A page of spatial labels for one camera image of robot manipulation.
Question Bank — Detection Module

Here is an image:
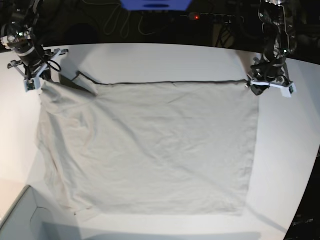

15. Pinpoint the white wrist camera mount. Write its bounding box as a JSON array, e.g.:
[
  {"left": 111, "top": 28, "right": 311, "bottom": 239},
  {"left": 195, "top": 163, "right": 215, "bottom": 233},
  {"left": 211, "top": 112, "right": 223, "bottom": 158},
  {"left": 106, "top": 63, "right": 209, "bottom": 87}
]
[
  {"left": 246, "top": 63, "right": 297, "bottom": 98},
  {"left": 7, "top": 48, "right": 69, "bottom": 92}
]

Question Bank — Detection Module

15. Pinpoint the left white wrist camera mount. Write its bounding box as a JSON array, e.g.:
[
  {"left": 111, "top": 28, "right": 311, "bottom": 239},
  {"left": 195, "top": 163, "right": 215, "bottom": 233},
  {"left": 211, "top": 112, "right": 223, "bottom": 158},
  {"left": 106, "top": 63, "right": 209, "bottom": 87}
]
[{"left": 246, "top": 63, "right": 297, "bottom": 98}]

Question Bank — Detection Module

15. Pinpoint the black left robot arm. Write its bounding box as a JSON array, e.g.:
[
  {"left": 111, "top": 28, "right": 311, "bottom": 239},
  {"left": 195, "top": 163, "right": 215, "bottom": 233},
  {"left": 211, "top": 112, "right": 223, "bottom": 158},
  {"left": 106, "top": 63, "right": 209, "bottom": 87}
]
[{"left": 247, "top": 0, "right": 297, "bottom": 98}]

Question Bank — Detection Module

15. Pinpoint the white cardboard box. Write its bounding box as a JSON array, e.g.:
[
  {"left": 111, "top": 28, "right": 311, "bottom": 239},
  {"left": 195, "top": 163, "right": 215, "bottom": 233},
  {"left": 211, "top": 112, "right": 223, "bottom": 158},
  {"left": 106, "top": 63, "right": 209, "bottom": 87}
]
[{"left": 0, "top": 185, "right": 82, "bottom": 240}]

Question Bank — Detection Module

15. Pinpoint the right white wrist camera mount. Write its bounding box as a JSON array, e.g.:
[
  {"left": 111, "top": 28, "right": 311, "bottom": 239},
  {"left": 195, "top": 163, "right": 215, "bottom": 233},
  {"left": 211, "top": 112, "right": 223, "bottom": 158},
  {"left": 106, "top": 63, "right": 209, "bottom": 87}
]
[{"left": 7, "top": 48, "right": 69, "bottom": 92}]

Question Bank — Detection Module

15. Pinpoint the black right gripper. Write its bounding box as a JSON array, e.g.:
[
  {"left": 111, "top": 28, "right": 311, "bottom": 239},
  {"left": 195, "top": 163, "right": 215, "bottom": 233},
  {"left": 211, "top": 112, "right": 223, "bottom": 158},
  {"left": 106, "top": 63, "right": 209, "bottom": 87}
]
[{"left": 16, "top": 47, "right": 52, "bottom": 81}]

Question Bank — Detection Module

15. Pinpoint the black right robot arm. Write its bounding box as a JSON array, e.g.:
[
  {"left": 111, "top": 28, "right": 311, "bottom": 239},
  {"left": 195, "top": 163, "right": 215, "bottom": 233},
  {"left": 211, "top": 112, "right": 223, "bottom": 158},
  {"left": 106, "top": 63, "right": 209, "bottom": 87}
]
[{"left": 0, "top": 0, "right": 52, "bottom": 81}]

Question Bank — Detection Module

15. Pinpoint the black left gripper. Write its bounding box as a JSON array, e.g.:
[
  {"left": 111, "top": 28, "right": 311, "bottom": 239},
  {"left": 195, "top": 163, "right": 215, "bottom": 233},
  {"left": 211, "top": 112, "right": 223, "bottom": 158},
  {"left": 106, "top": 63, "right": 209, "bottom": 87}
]
[{"left": 250, "top": 54, "right": 287, "bottom": 96}]

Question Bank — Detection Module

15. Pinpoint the beige grey t-shirt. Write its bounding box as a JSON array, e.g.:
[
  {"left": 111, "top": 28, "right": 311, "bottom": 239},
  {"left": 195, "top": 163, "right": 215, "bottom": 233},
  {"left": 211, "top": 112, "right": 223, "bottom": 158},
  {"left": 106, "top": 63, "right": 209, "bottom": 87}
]
[{"left": 37, "top": 75, "right": 259, "bottom": 216}]

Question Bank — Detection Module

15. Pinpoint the black power strip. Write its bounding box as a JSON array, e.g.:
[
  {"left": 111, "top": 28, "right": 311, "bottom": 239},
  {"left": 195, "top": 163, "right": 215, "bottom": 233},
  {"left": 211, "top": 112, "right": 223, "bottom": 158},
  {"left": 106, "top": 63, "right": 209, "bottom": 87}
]
[{"left": 187, "top": 12, "right": 237, "bottom": 24}]

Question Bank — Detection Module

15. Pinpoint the blue plastic panel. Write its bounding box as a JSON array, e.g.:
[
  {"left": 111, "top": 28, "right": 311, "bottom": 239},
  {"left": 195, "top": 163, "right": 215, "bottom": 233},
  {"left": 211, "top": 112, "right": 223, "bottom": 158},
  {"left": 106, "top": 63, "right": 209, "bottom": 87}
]
[{"left": 120, "top": 0, "right": 192, "bottom": 11}]

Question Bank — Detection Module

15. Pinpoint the grey looped cable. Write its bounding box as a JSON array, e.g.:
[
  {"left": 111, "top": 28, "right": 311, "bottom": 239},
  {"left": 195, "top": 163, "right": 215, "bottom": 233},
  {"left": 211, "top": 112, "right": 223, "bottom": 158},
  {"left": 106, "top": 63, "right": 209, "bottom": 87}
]
[{"left": 103, "top": 9, "right": 176, "bottom": 38}]

